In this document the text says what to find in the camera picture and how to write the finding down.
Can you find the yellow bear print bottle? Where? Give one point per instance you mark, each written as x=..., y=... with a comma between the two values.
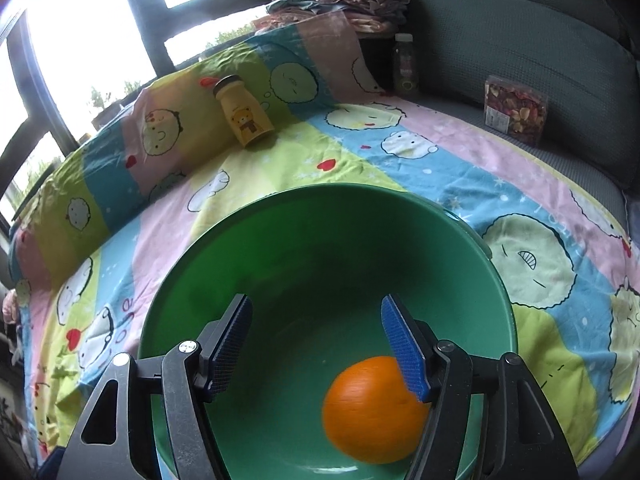
x=245, y=120

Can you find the green plastic bowl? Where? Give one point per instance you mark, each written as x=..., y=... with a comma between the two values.
x=300, y=270

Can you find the dark window frame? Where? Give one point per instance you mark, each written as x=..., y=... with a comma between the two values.
x=145, y=25

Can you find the pile of folded clothes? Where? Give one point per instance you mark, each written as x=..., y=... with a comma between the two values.
x=350, y=2

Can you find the cartoon printed blanket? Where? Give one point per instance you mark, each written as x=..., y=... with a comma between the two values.
x=350, y=160

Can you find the orange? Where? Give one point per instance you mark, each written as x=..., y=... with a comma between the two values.
x=365, y=410

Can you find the clear box of dried snacks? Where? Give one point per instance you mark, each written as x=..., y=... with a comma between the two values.
x=515, y=107

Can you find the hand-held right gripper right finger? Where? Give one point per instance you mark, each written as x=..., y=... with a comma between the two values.
x=405, y=355

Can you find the grey green sofa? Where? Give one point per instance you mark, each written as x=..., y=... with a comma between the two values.
x=500, y=20

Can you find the dark juice bottle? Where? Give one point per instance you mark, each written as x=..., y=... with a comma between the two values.
x=405, y=70

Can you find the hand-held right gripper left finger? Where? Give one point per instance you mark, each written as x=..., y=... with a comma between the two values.
x=230, y=345

